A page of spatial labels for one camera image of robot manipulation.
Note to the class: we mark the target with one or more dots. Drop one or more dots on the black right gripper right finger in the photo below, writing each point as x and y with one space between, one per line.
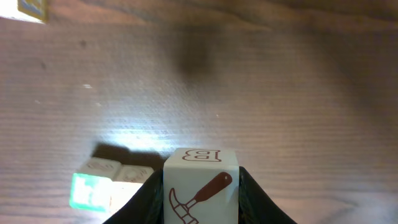
255 206

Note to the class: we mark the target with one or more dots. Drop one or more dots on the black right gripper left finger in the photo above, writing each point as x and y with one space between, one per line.
145 206

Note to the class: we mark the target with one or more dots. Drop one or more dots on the red M wooden block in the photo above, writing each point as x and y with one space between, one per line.
126 183

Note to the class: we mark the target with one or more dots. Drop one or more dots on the green 7 wooden block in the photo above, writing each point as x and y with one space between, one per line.
92 184

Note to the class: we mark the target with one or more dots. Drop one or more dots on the hammer wooden block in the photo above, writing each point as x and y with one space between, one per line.
201 186

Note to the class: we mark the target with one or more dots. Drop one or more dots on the W wooden block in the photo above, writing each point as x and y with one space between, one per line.
33 10

